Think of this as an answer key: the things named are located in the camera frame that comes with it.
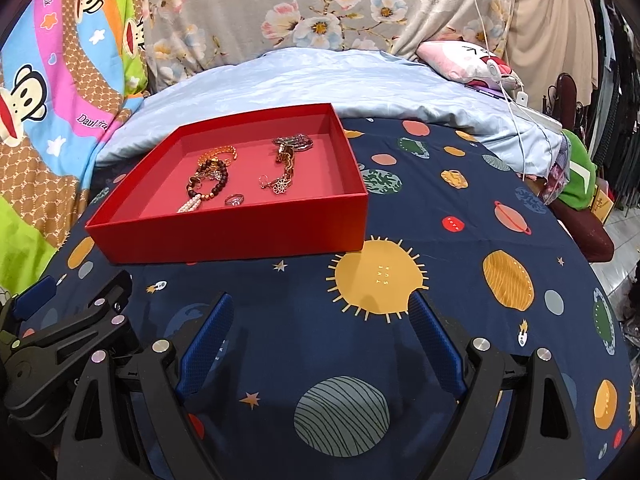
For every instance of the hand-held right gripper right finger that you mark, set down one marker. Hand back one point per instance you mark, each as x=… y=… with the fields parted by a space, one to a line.
x=435 y=345

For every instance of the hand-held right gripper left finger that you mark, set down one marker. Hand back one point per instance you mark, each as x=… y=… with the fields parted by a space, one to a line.
x=207 y=340

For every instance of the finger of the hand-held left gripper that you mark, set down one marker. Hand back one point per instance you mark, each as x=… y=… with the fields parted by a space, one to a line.
x=35 y=297
x=90 y=335

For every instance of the red cardboard box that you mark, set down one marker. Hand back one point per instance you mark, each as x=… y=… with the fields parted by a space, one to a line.
x=225 y=237

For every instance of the silver filigree earring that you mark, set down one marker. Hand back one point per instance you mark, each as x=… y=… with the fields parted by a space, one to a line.
x=263 y=181

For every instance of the navy planet print bedsheet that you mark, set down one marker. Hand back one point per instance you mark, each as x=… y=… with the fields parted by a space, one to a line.
x=300 y=310

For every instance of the maroon cushion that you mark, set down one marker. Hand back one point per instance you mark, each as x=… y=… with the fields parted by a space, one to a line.
x=590 y=240

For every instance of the patterned floral cloth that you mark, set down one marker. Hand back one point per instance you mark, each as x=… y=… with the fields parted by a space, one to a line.
x=555 y=175

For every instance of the yellow cardboard box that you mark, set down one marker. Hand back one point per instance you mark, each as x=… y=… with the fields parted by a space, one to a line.
x=602 y=205

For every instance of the green cloth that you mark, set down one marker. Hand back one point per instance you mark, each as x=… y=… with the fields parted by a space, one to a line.
x=575 y=175

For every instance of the purple flat object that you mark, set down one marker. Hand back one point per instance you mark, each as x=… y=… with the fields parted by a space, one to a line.
x=482 y=90

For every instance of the colourful monkey print blanket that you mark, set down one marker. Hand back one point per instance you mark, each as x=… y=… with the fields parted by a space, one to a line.
x=50 y=35

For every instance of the light blue blanket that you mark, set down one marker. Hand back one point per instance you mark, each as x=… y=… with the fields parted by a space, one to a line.
x=300 y=80

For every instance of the pink plush pillow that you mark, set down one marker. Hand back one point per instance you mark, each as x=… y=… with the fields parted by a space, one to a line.
x=450 y=60

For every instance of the hanging dark clothes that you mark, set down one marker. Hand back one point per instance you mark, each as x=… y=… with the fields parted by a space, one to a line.
x=615 y=85

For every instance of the grey floral cloth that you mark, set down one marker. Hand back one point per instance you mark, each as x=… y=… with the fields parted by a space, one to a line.
x=250 y=10

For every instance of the beige curtain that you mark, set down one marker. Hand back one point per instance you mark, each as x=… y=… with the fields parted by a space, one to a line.
x=550 y=20

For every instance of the dark curled metal frame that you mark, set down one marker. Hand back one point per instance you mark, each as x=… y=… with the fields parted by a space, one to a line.
x=565 y=95

